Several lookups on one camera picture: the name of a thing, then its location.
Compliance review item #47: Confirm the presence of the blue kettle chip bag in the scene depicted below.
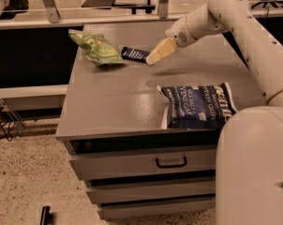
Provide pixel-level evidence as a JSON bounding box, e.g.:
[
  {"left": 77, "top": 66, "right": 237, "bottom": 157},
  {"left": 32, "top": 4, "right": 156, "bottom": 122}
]
[{"left": 157, "top": 82, "right": 238, "bottom": 129}]

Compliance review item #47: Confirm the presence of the black drawer handle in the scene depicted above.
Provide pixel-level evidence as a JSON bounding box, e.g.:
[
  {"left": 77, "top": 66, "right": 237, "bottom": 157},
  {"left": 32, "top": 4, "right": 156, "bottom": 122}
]
[{"left": 155, "top": 156, "right": 187, "bottom": 169}]

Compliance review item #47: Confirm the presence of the top grey drawer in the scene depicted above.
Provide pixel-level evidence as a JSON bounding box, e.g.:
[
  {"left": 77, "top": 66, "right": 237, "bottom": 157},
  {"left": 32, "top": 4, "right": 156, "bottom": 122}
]
[{"left": 69, "top": 144, "right": 216, "bottom": 181}]

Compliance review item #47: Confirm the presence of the metal bracket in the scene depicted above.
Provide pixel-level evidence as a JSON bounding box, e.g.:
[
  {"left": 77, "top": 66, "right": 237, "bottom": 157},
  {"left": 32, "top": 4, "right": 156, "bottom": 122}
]
[
  {"left": 157, "top": 0, "right": 169, "bottom": 19},
  {"left": 42, "top": 0, "right": 60, "bottom": 23}
]

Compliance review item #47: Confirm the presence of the black object on floor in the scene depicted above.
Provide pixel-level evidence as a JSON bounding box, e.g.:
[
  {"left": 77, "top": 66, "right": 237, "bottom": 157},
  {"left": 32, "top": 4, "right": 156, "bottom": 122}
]
[{"left": 39, "top": 206, "right": 52, "bottom": 225}]

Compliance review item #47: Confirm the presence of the grey drawer cabinet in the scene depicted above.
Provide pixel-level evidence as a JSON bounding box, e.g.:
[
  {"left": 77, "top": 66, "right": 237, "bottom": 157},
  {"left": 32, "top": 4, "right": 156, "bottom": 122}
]
[{"left": 56, "top": 35, "right": 264, "bottom": 210}]

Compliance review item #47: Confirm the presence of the left metal bracket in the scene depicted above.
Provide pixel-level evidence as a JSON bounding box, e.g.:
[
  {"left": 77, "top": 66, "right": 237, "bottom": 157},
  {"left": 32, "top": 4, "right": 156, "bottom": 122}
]
[{"left": 42, "top": 0, "right": 60, "bottom": 23}]

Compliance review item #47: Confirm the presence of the bottom grey drawer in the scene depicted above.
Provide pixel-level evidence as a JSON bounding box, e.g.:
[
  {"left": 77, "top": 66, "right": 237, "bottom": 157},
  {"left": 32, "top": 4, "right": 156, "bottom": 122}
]
[{"left": 97, "top": 196, "right": 216, "bottom": 220}]

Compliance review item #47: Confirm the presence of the green chip bag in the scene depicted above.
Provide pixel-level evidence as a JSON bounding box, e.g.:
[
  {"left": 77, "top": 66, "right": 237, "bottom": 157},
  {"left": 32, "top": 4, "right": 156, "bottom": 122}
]
[{"left": 68, "top": 29, "right": 124, "bottom": 67}]

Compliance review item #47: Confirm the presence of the grey drawer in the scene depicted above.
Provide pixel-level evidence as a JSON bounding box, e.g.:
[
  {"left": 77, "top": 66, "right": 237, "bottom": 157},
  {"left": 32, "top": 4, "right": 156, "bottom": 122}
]
[
  {"left": 97, "top": 196, "right": 216, "bottom": 220},
  {"left": 69, "top": 144, "right": 216, "bottom": 181},
  {"left": 86, "top": 179, "right": 216, "bottom": 205}
]

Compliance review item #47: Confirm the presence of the blue rxbar blueberry wrapper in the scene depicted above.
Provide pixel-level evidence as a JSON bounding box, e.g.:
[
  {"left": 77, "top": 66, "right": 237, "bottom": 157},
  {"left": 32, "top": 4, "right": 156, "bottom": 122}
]
[{"left": 121, "top": 47, "right": 149, "bottom": 63}]

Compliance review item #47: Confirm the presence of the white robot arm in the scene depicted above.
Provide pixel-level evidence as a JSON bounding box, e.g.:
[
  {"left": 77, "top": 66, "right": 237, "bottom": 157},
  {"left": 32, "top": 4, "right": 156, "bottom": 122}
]
[{"left": 147, "top": 0, "right": 283, "bottom": 225}]

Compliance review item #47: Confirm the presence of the black cables left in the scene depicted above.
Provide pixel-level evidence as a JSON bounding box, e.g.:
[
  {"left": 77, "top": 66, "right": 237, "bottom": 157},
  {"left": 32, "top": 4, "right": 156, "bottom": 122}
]
[{"left": 0, "top": 98, "right": 25, "bottom": 150}]

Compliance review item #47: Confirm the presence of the middle metal bracket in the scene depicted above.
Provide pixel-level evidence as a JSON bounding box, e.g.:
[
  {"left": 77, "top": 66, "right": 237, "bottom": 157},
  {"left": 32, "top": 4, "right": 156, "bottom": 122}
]
[{"left": 157, "top": 0, "right": 169, "bottom": 19}]

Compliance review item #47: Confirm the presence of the middle grey drawer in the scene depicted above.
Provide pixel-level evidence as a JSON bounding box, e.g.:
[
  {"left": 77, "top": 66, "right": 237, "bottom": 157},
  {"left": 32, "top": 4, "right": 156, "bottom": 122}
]
[{"left": 86, "top": 179, "right": 216, "bottom": 205}]

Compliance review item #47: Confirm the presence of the grey rail shelf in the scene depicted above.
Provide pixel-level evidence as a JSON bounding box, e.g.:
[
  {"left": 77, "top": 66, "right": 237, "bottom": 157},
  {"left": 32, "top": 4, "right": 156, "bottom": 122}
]
[{"left": 0, "top": 84, "right": 67, "bottom": 111}]

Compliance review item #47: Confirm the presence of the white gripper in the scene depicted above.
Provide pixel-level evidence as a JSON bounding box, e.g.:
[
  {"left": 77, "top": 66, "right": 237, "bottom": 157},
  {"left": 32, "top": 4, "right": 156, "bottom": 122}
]
[{"left": 146, "top": 20, "right": 198, "bottom": 66}]

